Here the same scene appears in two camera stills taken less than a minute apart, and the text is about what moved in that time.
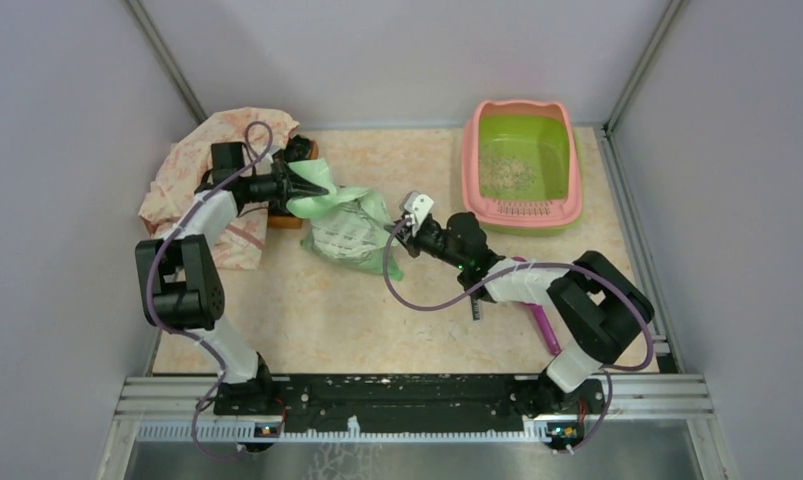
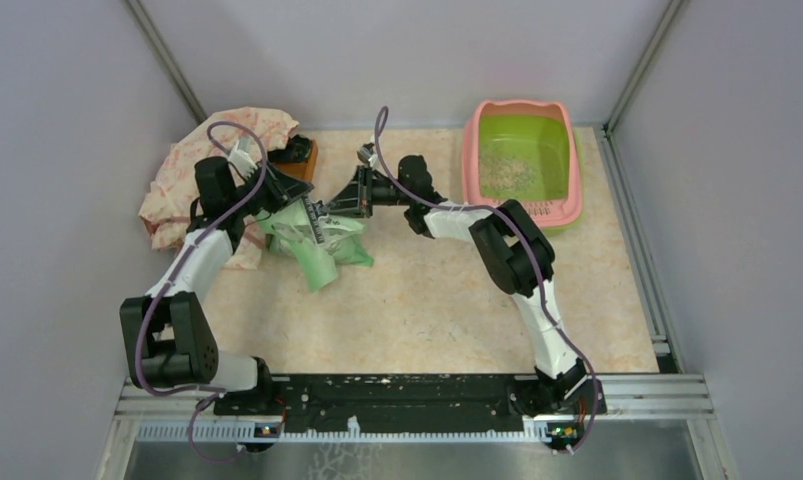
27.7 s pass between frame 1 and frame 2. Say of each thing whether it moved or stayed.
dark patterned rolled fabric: stayed
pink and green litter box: stayed
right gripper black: moved
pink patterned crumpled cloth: stayed
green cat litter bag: moved
